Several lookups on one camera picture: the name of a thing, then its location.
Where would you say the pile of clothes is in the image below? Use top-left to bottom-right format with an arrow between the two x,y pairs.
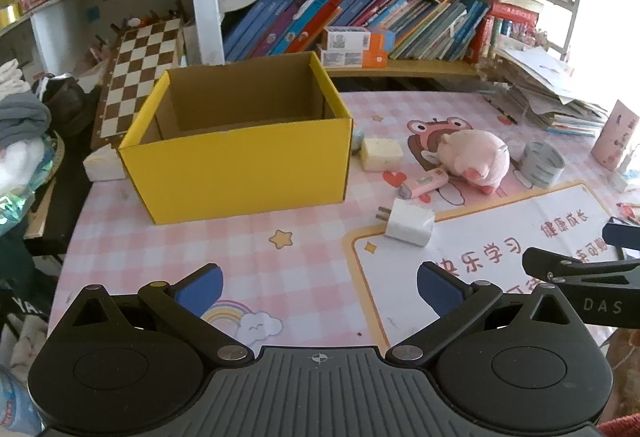
0,59 -> 63,228

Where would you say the black pen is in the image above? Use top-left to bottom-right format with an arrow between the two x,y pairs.
482,96 -> 518,125

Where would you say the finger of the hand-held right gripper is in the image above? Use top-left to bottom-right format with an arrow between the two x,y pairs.
602,216 -> 640,252
521,247 -> 640,288

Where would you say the black bag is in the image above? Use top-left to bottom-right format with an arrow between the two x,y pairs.
34,74 -> 101,138

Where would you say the stack of papers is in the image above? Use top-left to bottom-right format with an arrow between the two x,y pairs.
482,47 -> 608,136

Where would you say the grey tape roll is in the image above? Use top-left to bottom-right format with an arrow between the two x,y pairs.
517,141 -> 566,188

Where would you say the row of books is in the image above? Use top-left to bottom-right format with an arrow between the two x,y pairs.
222,0 -> 541,64

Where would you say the pale yellow sponge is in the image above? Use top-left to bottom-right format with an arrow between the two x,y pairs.
360,138 -> 404,172

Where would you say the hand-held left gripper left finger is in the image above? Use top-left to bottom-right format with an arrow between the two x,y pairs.
65,263 -> 256,369

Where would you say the pink plush pig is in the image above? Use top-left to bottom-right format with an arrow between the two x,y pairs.
434,129 -> 511,194

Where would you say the small pink handheld device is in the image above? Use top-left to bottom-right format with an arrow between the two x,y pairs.
398,168 -> 449,200

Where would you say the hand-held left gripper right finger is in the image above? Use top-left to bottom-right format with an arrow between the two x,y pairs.
385,261 -> 576,366

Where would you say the pink card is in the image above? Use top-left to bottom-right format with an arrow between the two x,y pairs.
591,99 -> 640,170

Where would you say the white charger plug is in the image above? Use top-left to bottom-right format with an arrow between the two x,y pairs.
376,198 -> 436,248

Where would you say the yellow cardboard box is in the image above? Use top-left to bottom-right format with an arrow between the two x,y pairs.
117,51 -> 354,225

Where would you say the small white box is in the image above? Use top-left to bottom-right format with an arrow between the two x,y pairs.
82,144 -> 126,182

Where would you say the brown white chessboard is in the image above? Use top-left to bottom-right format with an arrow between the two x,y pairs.
90,17 -> 183,150

